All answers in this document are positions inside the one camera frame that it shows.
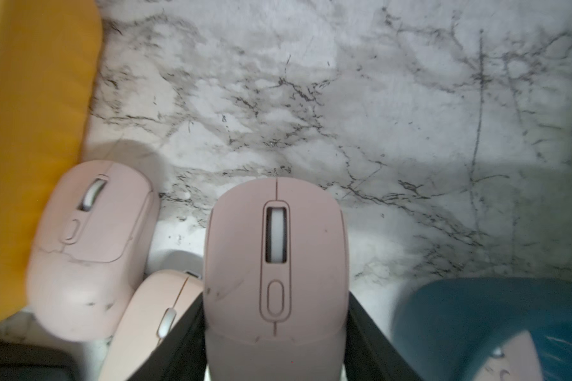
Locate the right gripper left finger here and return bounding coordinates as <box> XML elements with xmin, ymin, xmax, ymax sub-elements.
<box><xmin>129</xmin><ymin>295</ymin><xmax>207</xmax><ymax>381</ymax></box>

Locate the black mouse near yellow box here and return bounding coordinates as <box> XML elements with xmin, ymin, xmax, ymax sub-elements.
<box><xmin>0</xmin><ymin>341</ymin><xmax>81</xmax><ymax>381</ymax></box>

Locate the pink mouse with scroll wheel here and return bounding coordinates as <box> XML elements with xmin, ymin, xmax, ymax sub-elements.
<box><xmin>203</xmin><ymin>177</ymin><xmax>349</xmax><ymax>380</ymax></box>

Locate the teal storage box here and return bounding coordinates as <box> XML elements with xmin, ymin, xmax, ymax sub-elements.
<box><xmin>392</xmin><ymin>278</ymin><xmax>572</xmax><ymax>380</ymax></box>

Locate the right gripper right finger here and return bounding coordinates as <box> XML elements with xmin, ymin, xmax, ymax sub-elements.
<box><xmin>345</xmin><ymin>293</ymin><xmax>423</xmax><ymax>381</ymax></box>

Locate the yellow storage box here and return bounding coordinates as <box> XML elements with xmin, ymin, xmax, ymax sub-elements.
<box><xmin>0</xmin><ymin>1</ymin><xmax>103</xmax><ymax>321</ymax></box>

